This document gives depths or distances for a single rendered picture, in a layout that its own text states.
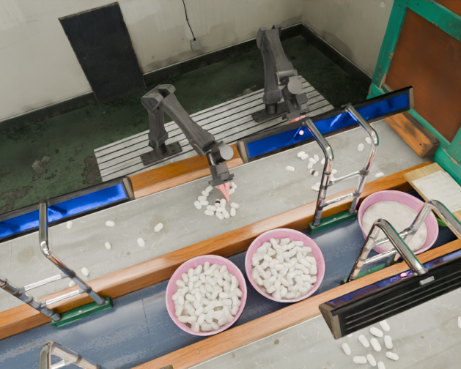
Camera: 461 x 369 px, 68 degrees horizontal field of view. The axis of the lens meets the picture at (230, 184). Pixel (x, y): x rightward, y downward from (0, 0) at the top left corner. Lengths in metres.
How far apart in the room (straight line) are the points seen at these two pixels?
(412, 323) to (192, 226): 0.79
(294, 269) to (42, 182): 2.10
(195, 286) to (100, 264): 0.37
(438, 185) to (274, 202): 0.62
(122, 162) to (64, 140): 1.43
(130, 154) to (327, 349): 1.20
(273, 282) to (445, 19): 1.04
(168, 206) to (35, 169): 1.75
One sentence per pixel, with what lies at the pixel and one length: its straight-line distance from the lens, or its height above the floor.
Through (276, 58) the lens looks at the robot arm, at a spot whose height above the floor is 1.06.
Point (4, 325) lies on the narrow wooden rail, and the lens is 1.42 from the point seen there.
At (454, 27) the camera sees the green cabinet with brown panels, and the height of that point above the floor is 1.24.
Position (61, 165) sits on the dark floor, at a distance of 2.92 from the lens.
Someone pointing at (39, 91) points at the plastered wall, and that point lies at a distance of 3.28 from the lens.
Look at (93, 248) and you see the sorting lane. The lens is 1.42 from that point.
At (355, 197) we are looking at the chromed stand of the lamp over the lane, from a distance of 1.32.
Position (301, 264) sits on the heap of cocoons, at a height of 0.74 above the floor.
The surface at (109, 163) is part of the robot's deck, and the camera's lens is 1.76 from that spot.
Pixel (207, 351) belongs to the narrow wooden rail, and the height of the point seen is 0.77.
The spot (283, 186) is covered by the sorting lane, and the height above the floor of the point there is 0.74.
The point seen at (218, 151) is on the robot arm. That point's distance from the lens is 1.27.
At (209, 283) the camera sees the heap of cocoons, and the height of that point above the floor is 0.73.
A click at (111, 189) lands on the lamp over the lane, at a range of 1.07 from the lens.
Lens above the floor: 1.86
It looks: 52 degrees down
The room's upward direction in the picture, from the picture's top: 8 degrees counter-clockwise
